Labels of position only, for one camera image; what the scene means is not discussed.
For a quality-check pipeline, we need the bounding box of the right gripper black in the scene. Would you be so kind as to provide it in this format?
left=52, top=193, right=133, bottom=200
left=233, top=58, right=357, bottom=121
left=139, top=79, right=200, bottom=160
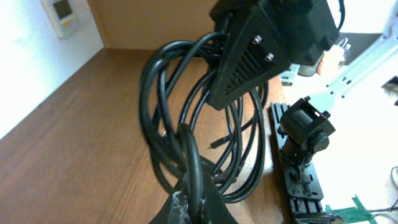
left=208, top=0, right=339, bottom=110

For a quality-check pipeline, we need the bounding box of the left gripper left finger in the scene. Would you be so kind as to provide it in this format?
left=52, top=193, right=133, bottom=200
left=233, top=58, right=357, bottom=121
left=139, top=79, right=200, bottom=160
left=149, top=175, right=190, bottom=224

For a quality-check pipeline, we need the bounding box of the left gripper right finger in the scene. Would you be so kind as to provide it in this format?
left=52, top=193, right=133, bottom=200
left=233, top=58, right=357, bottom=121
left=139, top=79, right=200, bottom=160
left=200, top=162, right=237, bottom=224

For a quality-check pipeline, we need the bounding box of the thick black HDMI cable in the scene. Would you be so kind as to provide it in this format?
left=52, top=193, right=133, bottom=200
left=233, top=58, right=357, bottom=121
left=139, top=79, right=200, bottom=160
left=138, top=30, right=268, bottom=224

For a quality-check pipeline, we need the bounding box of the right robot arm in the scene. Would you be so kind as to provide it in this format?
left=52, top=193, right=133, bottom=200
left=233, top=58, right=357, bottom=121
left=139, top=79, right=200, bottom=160
left=208, top=1, right=397, bottom=111

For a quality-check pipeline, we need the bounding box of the white wall thermostat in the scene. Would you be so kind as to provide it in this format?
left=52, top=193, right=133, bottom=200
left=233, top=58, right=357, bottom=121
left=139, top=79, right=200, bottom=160
left=40, top=0, right=79, bottom=39

